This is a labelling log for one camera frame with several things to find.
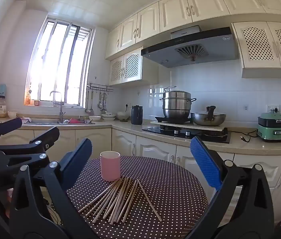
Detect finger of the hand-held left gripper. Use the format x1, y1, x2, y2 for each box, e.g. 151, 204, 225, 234
0, 126, 60, 177
0, 118, 23, 145

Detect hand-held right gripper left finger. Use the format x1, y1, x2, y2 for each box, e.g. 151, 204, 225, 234
9, 138, 99, 239

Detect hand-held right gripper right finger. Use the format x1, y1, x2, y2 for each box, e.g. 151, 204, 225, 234
185, 136, 275, 239

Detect pink cup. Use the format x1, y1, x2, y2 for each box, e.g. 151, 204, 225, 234
100, 151, 121, 182

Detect bunch of chopsticks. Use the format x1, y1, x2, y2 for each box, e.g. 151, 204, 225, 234
78, 176, 163, 225

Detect hanging steel utensils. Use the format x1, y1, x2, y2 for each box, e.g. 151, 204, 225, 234
98, 92, 107, 111

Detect steel kitchen sink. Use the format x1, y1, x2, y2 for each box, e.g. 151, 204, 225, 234
23, 118, 96, 125

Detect large jar with yellow label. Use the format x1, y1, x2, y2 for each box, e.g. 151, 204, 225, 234
0, 96, 7, 118

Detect steel sink faucet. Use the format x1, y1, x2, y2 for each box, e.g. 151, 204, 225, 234
50, 90, 66, 122

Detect light stone board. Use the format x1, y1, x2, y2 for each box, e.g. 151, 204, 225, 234
150, 121, 225, 131

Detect hanging steel ladle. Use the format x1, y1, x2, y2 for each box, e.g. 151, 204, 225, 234
85, 91, 92, 113

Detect cream lower cabinets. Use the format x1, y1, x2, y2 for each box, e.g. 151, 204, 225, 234
0, 123, 281, 224

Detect black induction cooker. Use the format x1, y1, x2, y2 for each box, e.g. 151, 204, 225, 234
155, 116, 193, 124

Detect black glass gas stove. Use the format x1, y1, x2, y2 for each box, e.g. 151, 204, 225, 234
142, 126, 231, 144

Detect stainless steel steamer pot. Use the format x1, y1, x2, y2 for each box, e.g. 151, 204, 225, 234
159, 86, 197, 119

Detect dark electric kettle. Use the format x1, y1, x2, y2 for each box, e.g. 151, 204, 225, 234
131, 105, 143, 125

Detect green electric cooker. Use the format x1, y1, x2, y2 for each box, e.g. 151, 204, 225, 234
256, 113, 281, 143

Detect barred kitchen window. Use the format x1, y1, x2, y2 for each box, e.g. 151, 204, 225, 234
25, 16, 95, 109

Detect cream lattice door cabinet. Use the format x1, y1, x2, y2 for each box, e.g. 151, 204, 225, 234
109, 47, 159, 86
231, 21, 281, 79

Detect grey range hood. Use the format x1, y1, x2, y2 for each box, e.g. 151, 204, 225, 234
140, 25, 239, 68

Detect steel wok with black handle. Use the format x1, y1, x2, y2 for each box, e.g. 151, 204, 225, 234
190, 106, 227, 126

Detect black power cable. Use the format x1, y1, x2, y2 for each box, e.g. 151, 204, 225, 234
240, 135, 258, 143

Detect steel wall utensil rack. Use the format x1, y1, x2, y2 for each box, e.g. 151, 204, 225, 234
86, 82, 114, 92

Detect double white wall outlet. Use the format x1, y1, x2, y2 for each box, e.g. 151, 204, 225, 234
266, 104, 280, 114

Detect cream upper wall cabinets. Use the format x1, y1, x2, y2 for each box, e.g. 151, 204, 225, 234
105, 0, 281, 61

